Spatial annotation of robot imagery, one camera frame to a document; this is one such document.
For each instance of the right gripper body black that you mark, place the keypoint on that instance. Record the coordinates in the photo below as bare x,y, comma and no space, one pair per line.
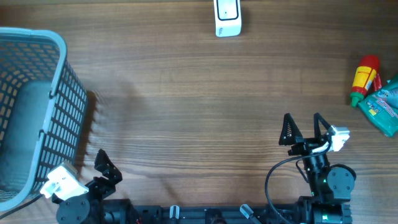
305,146

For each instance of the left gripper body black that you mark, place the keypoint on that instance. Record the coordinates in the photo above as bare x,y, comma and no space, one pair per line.
99,189

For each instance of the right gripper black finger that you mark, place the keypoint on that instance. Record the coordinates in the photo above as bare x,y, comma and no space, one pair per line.
318,119
290,134

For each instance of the green 3M wipes pouch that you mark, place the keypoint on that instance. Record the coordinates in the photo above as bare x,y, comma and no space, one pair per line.
380,108

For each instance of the sriracha bottle with green cap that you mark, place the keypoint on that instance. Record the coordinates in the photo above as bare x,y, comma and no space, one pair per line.
365,73

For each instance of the red stick sachet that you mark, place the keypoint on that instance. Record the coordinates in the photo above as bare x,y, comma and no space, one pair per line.
377,83

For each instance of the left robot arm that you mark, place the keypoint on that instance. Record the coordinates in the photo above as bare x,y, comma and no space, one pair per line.
93,207

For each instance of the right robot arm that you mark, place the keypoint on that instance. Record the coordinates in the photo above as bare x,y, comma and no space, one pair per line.
331,185

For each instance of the white barcode scanner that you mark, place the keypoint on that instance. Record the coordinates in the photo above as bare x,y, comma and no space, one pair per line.
228,20

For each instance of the grey plastic shopping basket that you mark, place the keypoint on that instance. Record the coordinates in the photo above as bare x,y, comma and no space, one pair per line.
43,106

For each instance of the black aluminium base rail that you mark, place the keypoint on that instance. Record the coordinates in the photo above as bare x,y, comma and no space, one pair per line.
214,214

